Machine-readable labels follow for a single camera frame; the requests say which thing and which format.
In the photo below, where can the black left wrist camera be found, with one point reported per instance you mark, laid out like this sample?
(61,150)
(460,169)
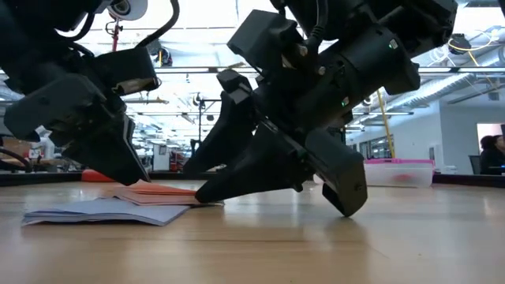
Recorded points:
(126,67)

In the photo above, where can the black metal table frame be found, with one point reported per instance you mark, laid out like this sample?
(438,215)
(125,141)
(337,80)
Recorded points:
(465,179)

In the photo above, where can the red desk lamp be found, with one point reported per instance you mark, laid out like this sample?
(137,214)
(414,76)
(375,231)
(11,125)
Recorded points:
(130,8)

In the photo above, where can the lavender sticky note pad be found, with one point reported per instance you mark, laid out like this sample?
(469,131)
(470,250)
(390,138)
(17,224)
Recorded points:
(106,209)

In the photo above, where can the black metal stand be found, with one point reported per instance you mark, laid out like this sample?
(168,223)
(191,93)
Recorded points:
(199,126)

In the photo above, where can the clear pencil box pink lid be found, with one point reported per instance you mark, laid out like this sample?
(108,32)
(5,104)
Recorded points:
(398,175)

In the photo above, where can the person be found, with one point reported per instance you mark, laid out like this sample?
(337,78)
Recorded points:
(491,158)

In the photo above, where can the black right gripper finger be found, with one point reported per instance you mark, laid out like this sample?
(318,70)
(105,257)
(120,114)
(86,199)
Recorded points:
(229,138)
(260,169)

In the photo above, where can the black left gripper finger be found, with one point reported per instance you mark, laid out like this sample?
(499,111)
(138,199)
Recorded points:
(114,158)

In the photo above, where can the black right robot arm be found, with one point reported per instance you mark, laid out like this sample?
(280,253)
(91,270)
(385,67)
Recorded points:
(394,16)

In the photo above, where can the pink sticky note pad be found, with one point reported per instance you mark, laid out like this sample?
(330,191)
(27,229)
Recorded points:
(165,195)

